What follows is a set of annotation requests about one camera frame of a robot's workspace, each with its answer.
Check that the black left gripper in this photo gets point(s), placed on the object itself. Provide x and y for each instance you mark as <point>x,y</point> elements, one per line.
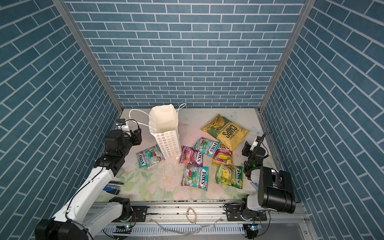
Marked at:
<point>136,137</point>

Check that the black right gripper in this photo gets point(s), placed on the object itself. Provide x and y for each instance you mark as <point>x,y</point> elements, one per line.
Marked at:
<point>246,149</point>

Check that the green Fox's mint candy bag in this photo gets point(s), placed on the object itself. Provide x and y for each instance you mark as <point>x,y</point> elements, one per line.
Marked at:
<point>150,157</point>

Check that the green Fox's lemon candy bag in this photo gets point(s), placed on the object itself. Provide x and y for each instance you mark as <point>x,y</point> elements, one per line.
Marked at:
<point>230,176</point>

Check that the orange Fox's fruits candy bag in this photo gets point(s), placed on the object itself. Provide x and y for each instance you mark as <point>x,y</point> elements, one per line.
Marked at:
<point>223,156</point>

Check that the white printed paper bag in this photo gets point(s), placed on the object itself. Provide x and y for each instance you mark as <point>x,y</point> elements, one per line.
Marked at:
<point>164,126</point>

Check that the yellow chips bag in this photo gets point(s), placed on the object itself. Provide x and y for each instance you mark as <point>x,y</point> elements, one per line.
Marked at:
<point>225,131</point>

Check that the purple snack packet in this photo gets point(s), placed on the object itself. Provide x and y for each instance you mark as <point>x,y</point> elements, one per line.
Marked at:
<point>192,157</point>

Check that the teal snack packet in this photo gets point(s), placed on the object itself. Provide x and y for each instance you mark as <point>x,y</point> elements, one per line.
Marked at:
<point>197,177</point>

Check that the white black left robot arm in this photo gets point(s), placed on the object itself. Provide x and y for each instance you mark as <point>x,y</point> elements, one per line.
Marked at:
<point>70,223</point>

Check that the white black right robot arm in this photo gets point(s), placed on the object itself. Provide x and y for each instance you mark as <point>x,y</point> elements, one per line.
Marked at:
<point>274,189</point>

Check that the blue clip left side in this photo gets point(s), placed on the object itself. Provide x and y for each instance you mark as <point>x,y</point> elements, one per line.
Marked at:
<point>113,187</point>

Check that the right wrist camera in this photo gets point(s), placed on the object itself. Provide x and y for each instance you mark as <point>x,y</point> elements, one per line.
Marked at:
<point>258,141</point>

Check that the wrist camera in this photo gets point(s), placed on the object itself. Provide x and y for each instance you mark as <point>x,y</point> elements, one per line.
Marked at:
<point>258,141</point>
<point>121,124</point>

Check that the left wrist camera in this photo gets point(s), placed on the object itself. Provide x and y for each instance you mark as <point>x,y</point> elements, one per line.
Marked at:
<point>121,124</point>

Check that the white cable duct strip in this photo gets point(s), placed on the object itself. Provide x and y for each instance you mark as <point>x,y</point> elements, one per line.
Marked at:
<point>154,230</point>

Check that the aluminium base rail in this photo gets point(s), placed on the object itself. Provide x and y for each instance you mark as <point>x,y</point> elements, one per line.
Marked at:
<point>174,212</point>

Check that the rubber band on rail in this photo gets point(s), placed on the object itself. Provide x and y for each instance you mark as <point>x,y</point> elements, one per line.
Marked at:
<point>191,216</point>

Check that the aluminium left corner post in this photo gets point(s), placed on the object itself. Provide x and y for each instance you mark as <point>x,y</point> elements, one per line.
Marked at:
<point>81,41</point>

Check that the aluminium corner post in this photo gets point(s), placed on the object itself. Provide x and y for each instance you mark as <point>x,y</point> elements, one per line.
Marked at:
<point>81,41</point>
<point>287,51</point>

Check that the aluminium right corner post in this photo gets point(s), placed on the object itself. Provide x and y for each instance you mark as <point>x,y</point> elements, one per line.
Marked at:
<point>287,51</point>

